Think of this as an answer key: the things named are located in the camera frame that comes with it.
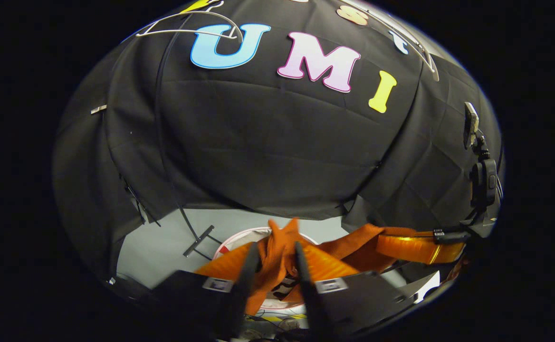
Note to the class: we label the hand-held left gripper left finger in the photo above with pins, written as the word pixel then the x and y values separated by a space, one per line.
pixel 244 285

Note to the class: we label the black backdrop cloth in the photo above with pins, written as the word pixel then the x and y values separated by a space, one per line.
pixel 268 156

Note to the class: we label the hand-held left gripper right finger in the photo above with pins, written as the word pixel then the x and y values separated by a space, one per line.
pixel 308 289

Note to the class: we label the silver clip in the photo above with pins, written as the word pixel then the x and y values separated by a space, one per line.
pixel 98 109

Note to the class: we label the black clothes rack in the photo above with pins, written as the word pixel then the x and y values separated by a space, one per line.
pixel 200 240

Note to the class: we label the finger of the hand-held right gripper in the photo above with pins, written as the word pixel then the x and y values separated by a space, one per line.
pixel 415 249

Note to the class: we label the pink laundry hamper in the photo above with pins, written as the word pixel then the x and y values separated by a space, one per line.
pixel 239 237

